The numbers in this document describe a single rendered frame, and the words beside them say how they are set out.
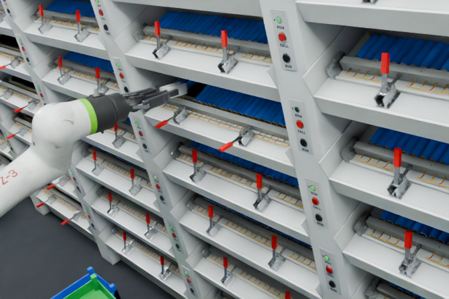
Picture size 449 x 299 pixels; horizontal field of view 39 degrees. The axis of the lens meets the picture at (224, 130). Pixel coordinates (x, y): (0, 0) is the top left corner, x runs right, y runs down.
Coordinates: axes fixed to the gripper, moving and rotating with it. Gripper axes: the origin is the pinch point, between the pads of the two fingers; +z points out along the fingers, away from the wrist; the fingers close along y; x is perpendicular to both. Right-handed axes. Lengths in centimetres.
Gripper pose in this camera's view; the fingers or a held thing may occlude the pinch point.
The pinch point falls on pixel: (173, 90)
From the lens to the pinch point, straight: 173.4
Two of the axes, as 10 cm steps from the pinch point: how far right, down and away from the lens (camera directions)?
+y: -6.4, -2.0, 7.4
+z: 7.6, -2.8, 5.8
